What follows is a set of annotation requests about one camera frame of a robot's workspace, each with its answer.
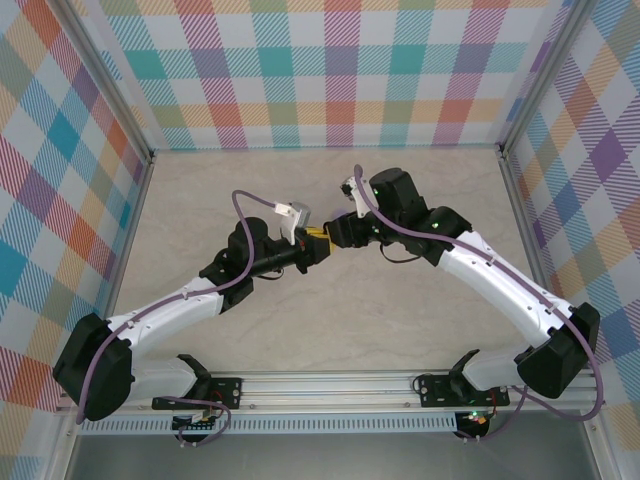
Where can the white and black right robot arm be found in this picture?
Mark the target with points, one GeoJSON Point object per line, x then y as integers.
{"type": "Point", "coordinates": [490, 280]}

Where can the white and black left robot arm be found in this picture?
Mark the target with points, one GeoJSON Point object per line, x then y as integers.
{"type": "Point", "coordinates": [165, 310]}

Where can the left small electronics board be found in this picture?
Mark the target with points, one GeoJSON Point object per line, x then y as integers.
{"type": "Point", "coordinates": [197, 422]}

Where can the small electronics board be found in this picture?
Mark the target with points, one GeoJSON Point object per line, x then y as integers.
{"type": "Point", "coordinates": [475, 420]}
{"type": "Point", "coordinates": [197, 422]}

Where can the grey metal sheet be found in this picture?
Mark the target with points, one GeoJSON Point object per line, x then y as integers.
{"type": "Point", "coordinates": [325, 457]}

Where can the right small electronics board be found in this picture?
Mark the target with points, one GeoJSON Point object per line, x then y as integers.
{"type": "Point", "coordinates": [475, 420]}

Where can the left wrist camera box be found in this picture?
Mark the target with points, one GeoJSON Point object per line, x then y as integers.
{"type": "Point", "coordinates": [295, 217]}

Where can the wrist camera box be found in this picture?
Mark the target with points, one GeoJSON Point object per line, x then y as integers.
{"type": "Point", "coordinates": [361, 197]}
{"type": "Point", "coordinates": [295, 217]}

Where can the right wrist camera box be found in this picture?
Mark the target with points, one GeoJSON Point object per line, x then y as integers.
{"type": "Point", "coordinates": [361, 197]}

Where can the aluminium left side rail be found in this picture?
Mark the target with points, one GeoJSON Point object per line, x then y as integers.
{"type": "Point", "coordinates": [131, 225]}

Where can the aluminium right side rail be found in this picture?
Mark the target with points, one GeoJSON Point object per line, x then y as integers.
{"type": "Point", "coordinates": [525, 220]}

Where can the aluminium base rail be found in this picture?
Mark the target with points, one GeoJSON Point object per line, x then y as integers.
{"type": "Point", "coordinates": [325, 387]}

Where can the aluminium right corner post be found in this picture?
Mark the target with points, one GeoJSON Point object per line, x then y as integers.
{"type": "Point", "coordinates": [542, 75]}

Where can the aluminium corner post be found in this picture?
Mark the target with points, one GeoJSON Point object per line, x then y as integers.
{"type": "Point", "coordinates": [542, 75]}
{"type": "Point", "coordinates": [110, 80]}

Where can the aluminium left corner post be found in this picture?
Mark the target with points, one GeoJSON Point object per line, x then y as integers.
{"type": "Point", "coordinates": [110, 80]}

